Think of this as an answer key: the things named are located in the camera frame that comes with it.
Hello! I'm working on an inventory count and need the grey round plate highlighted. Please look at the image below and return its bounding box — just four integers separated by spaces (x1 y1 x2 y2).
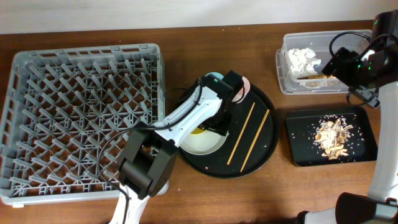
180 130 229 156

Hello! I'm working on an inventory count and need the wooden chopstick left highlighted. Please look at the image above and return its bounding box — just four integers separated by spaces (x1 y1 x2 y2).
226 102 256 165

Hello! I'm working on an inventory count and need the white paper napkin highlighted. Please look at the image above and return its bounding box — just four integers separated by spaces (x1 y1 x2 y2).
285 48 322 79

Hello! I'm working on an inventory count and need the wooden chopstick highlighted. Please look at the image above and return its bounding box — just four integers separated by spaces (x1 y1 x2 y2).
226 102 256 165
240 109 270 172

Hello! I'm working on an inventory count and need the yellow plastic bowl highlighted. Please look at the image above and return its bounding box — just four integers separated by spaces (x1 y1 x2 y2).
191 128 206 135

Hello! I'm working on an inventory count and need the pink plastic cup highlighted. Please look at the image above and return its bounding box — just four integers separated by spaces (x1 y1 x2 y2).
232 77 251 104

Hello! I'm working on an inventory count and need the wooden chopstick right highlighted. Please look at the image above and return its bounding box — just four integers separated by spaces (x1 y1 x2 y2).
240 109 270 172

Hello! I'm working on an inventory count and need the gold snack wrapper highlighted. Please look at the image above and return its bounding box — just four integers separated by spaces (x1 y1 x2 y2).
297 75 336 80

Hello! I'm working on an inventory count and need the grey plastic dishwasher rack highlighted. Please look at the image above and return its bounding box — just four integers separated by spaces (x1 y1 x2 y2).
1 44 165 207

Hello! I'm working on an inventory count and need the round black serving tray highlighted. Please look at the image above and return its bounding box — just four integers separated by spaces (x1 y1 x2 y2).
180 84 280 179

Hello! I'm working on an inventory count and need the light blue plastic cup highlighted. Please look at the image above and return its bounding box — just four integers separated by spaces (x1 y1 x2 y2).
206 72 224 80

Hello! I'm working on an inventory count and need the black rectangular tray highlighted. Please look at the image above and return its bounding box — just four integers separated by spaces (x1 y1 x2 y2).
285 106 377 167

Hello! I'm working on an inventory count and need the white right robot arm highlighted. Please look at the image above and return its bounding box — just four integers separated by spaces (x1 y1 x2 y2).
295 10 397 224

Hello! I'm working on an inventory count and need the clear plastic waste bin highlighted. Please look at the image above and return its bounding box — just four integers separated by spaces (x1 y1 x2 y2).
275 29 389 95

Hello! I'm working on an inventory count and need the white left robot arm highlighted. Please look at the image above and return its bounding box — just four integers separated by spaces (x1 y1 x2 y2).
111 70 250 223

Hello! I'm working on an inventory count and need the food scraps and rice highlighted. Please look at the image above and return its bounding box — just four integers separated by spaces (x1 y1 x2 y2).
313 116 354 161

